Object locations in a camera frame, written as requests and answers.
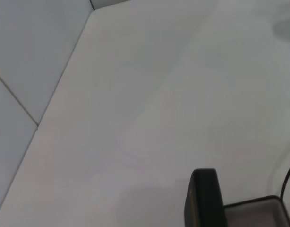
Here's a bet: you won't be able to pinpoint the black glasses case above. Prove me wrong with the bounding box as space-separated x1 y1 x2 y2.
184 168 290 227

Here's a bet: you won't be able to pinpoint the black glasses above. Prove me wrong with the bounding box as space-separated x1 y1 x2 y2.
281 157 290 201

